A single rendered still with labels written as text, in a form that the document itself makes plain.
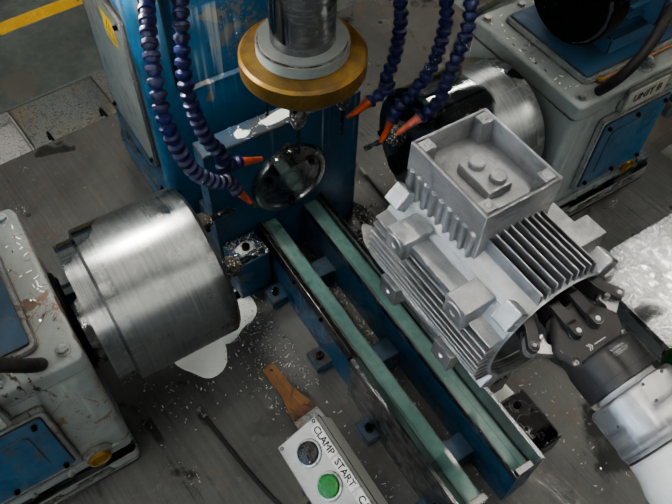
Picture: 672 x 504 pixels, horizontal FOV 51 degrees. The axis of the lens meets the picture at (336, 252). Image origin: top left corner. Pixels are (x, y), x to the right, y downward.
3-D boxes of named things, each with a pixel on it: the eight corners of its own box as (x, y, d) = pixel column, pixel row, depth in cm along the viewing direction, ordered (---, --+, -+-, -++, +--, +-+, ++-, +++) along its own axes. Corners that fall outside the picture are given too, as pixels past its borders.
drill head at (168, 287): (4, 332, 117) (-62, 244, 96) (202, 240, 129) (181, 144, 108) (56, 457, 105) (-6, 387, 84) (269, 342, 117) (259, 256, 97)
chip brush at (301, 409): (256, 375, 126) (255, 373, 125) (278, 360, 128) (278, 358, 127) (325, 464, 117) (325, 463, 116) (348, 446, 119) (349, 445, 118)
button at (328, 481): (318, 483, 90) (312, 483, 89) (335, 468, 90) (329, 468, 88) (330, 503, 89) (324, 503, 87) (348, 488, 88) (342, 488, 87)
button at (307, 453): (298, 450, 93) (292, 450, 91) (314, 436, 92) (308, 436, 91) (310, 469, 91) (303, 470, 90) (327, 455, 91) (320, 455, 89)
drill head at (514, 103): (338, 176, 139) (342, 78, 118) (496, 103, 152) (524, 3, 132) (413, 265, 127) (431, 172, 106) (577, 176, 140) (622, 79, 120)
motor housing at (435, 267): (362, 283, 88) (372, 181, 73) (478, 221, 95) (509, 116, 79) (462, 409, 78) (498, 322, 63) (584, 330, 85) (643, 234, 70)
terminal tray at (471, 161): (401, 189, 77) (408, 142, 71) (475, 153, 81) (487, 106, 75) (470, 264, 71) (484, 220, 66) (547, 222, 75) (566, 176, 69)
